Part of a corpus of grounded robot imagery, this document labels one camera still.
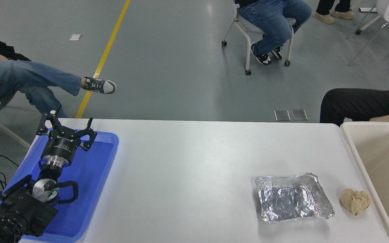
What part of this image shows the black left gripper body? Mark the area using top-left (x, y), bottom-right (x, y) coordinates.
top-left (41, 126), bottom-right (81, 159)

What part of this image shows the blue plastic tray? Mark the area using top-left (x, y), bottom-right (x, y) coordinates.
top-left (0, 130), bottom-right (119, 243)

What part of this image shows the person with outstretched leg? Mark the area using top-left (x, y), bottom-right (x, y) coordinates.
top-left (0, 34), bottom-right (118, 118)

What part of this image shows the white wheeled chair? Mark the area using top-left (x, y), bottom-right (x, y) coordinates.
top-left (221, 0), bottom-right (297, 76)

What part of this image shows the crumpled foil tray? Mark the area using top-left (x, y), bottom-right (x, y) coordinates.
top-left (255, 172), bottom-right (335, 224)

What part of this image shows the person seated on chair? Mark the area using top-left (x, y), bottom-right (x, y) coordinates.
top-left (235, 0), bottom-right (312, 65)

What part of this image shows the person beside bin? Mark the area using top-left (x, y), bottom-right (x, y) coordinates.
top-left (319, 88), bottom-right (389, 127)

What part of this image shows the crumpled tan paper ball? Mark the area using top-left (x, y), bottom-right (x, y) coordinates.
top-left (340, 188), bottom-right (371, 216)

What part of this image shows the standing person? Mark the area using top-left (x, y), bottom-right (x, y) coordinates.
top-left (313, 0), bottom-right (356, 24)

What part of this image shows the large pale bin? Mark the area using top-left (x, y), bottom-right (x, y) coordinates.
top-left (340, 121), bottom-right (389, 243)

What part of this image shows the white furniture base with wheel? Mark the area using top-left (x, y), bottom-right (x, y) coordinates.
top-left (355, 0), bottom-right (378, 15)

